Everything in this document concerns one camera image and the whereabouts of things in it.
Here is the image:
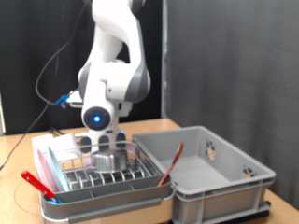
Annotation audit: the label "light blue plate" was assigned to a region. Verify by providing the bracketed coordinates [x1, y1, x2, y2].
[46, 145, 71, 192]

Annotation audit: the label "white box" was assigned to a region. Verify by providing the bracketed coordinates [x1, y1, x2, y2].
[31, 133, 82, 162]

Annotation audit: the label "blue handled utensil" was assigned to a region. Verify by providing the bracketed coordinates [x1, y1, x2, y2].
[46, 195, 64, 205]

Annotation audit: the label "black hanging arm cable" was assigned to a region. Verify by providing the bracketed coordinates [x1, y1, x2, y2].
[0, 0, 73, 172]

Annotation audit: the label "grey metal frame bar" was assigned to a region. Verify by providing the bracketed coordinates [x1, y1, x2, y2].
[0, 90, 7, 136]

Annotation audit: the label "thin wire loop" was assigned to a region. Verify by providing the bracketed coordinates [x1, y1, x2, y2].
[12, 178, 43, 217]

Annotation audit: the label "grey plastic crate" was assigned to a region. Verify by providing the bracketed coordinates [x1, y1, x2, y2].
[131, 125, 278, 224]

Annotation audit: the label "pink plate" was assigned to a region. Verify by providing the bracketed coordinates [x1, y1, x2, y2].
[35, 147, 60, 194]

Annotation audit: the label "steel bowl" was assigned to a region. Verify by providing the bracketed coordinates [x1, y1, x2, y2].
[91, 148, 130, 174]

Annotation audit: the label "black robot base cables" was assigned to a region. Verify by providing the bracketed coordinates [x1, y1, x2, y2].
[48, 126, 68, 137]

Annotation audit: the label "grey backdrop curtain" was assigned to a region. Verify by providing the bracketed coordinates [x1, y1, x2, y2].
[166, 0, 299, 211]

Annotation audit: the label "vertical metal pole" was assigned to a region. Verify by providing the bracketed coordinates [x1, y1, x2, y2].
[160, 0, 169, 119]

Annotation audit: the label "red handled utensil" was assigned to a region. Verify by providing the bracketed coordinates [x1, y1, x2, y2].
[20, 170, 56, 199]

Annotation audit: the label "black camera cable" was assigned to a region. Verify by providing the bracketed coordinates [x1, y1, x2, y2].
[35, 0, 90, 106]

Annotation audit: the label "chrome wire dish rack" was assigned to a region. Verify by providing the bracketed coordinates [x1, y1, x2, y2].
[41, 140, 163, 192]

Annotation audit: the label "black backdrop curtain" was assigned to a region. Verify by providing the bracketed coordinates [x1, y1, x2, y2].
[0, 0, 166, 136]

